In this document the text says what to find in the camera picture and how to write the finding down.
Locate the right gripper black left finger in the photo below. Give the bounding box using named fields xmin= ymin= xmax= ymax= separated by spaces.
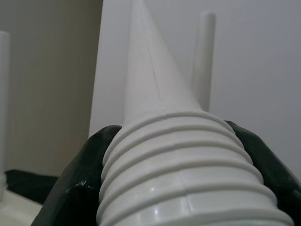
xmin=30 ymin=124 xmax=122 ymax=226

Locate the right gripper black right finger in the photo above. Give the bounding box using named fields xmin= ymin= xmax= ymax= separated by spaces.
xmin=223 ymin=120 xmax=301 ymax=226

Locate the black tablecloth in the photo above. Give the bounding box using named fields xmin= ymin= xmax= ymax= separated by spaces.
xmin=4 ymin=169 xmax=59 ymax=206

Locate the white plastic table top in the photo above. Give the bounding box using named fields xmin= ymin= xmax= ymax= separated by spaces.
xmin=0 ymin=190 xmax=45 ymax=226

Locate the white plastic table leg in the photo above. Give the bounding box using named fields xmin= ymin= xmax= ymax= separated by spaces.
xmin=0 ymin=30 xmax=11 ymax=203
xmin=95 ymin=0 xmax=294 ymax=226
xmin=191 ymin=11 xmax=216 ymax=113

